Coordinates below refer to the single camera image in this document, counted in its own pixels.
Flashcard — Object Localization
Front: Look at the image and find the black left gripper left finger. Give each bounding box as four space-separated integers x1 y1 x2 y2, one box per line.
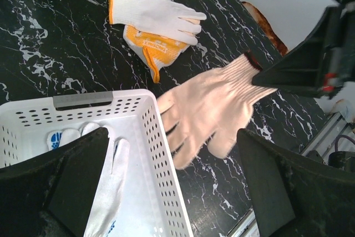
1 127 109 236

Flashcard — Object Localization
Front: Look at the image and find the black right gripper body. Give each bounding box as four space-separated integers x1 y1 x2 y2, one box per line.
322 0 354 93

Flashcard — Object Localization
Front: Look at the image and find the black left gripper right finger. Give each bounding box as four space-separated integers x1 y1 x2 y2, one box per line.
237 129 354 236

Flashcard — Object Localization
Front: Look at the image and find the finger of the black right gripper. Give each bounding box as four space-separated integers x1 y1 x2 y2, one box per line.
252 6 345 98

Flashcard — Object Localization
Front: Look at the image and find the cream inside-out glove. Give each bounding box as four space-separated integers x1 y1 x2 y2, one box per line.
158 53 275 169

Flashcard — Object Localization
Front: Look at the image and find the white storage basket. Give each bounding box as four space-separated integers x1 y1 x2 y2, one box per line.
1 89 192 236

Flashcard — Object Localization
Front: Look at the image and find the white glove orange cuff top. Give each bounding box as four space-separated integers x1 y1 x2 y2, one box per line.
109 0 206 46

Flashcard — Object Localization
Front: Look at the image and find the orange dotted white glove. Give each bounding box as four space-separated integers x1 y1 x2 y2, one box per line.
123 25 189 83

